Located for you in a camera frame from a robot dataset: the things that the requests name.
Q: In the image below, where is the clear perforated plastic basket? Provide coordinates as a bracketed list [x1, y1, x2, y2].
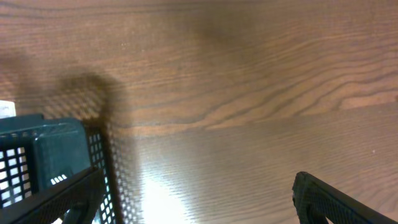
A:
[0, 100, 16, 119]

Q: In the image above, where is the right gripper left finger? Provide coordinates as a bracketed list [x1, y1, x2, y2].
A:
[1, 167, 105, 224]

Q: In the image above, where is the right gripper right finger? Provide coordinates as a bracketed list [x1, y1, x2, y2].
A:
[292, 172, 397, 224]

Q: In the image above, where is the dark green perforated basket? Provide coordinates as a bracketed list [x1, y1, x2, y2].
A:
[1, 114, 122, 223]

